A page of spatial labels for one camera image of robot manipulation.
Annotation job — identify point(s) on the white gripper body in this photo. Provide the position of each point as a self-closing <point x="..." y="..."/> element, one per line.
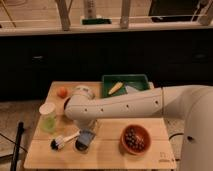
<point x="88" y="124"/>

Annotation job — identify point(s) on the blue sponge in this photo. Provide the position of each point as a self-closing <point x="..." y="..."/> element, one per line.
<point x="86" y="136"/>

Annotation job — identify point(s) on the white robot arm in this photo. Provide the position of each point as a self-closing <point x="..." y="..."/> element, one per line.
<point x="193" y="103"/>

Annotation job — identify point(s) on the small metal cup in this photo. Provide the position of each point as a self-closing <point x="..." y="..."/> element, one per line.
<point x="81" y="148"/>

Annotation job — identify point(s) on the white dish brush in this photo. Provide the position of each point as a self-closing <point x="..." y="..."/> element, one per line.
<point x="59" y="142"/>

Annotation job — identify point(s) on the orange fruit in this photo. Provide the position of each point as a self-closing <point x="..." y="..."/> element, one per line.
<point x="62" y="92"/>

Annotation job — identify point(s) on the orange bowl with berries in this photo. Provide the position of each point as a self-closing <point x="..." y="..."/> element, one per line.
<point x="135" y="140"/>

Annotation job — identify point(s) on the yellow corn cob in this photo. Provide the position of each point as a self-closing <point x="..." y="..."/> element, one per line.
<point x="116" y="87"/>

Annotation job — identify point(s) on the grey folded cloth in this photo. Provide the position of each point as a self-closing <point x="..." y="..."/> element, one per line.
<point x="130" y="89"/>

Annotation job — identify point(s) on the green plastic tray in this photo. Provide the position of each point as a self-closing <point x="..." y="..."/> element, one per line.
<point x="137" y="81"/>

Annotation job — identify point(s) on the black pole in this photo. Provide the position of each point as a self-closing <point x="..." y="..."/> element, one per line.
<point x="15" y="156"/>

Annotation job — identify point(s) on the green base stand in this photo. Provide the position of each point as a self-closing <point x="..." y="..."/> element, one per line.
<point x="96" y="21"/>

